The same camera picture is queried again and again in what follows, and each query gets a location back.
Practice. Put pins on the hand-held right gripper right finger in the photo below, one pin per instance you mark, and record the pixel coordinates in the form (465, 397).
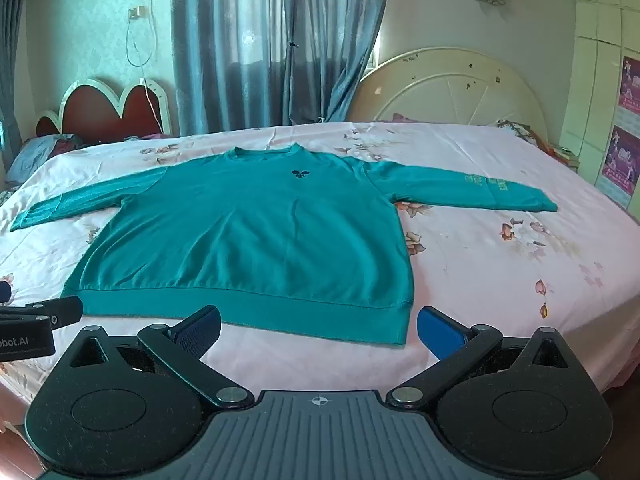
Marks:
(439, 330)

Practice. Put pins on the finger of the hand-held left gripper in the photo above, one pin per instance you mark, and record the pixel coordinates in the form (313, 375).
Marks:
(55, 312)
(4, 294)

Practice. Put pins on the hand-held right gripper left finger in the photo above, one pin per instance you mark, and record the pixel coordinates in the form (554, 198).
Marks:
(200, 330)

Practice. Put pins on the teal long-sleeve sweatshirt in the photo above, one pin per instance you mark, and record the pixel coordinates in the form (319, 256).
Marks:
(250, 240)

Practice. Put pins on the bed with floral pink sheet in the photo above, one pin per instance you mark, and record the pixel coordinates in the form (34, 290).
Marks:
(480, 270)

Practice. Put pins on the blue pillow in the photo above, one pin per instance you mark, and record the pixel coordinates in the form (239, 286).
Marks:
(32, 155)

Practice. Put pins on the red scalloped headboard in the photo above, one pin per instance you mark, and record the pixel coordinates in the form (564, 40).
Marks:
(100, 115)

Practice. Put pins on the patterned floral cloth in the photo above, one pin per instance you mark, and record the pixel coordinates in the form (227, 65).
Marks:
(520, 132)

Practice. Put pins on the stack of books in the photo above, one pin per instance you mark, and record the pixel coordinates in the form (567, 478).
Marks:
(562, 155)

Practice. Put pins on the blue-grey side curtain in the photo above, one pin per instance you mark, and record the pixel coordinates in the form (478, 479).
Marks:
(11, 60)

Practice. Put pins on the cream round headboard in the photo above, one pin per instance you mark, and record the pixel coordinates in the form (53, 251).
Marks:
(450, 90)

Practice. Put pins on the blue-grey window curtain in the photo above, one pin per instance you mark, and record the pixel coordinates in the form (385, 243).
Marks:
(240, 35)

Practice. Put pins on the large pink wall poster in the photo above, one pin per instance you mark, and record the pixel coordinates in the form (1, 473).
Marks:
(622, 165)

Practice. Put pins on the white wall charger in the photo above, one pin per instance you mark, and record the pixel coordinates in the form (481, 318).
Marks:
(136, 12)

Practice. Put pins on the small pink wall poster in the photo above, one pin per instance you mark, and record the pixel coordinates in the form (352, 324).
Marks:
(631, 85)

